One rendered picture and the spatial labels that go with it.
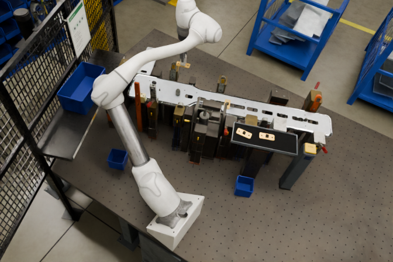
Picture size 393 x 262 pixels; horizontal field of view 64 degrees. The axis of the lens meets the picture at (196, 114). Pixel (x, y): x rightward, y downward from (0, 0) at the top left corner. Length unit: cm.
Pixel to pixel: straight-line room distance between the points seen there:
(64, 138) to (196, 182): 86
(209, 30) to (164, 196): 88
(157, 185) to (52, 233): 134
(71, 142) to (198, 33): 94
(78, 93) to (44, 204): 116
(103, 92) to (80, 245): 149
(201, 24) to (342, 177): 148
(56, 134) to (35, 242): 112
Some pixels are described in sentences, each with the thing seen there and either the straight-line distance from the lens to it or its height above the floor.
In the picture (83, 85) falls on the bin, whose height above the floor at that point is 103.
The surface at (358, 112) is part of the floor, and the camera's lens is 400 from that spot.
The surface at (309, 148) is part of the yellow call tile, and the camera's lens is 187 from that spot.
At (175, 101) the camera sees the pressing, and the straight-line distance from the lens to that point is 208.
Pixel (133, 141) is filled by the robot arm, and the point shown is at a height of 108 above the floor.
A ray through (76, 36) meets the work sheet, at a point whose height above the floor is 129.
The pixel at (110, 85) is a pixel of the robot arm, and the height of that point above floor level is 145.
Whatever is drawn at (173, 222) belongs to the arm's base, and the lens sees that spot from 175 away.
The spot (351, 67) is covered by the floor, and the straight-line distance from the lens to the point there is 453.
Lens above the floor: 258
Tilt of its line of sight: 51 degrees down
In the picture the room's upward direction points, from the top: 9 degrees clockwise
